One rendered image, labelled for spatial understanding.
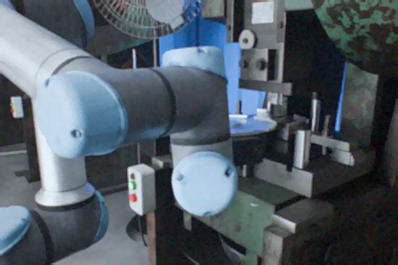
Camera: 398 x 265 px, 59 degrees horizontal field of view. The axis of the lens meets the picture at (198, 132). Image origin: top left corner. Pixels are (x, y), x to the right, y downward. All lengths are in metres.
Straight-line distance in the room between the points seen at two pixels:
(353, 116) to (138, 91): 0.87
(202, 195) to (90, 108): 0.17
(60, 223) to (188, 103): 0.46
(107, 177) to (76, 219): 1.77
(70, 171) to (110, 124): 0.43
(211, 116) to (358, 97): 0.75
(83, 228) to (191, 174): 0.42
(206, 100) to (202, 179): 0.09
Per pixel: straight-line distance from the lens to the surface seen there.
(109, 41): 2.15
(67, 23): 0.69
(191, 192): 0.40
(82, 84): 0.31
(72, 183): 0.74
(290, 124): 0.98
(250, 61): 0.95
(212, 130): 0.40
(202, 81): 0.39
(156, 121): 0.34
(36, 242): 0.74
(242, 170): 0.93
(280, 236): 0.74
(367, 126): 1.11
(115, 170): 2.53
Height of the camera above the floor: 0.99
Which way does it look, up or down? 14 degrees down
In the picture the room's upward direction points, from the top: straight up
